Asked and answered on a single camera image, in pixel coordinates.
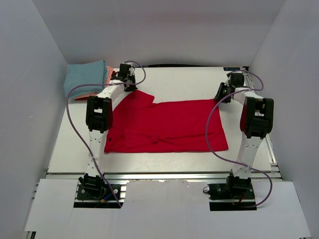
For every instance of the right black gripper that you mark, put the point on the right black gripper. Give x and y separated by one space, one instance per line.
218 96

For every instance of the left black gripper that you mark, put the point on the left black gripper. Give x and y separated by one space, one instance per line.
133 87

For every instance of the bright red t shirt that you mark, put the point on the bright red t shirt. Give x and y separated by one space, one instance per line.
142 126

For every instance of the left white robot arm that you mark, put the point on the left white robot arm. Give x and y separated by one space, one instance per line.
99 112

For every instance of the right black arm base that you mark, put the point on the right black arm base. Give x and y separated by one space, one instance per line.
234 195

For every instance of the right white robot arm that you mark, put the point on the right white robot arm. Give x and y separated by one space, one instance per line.
256 120

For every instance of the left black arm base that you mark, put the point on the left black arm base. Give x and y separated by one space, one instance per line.
95 193

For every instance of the folded pink t shirt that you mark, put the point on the folded pink t shirt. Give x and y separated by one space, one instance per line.
106 81

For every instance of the blue label sticker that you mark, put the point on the blue label sticker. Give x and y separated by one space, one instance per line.
230 69

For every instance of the folded light blue t shirt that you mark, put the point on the folded light blue t shirt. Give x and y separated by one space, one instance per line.
92 75

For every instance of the aluminium table frame rail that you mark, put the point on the aluminium table frame rail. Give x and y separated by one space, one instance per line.
164 176

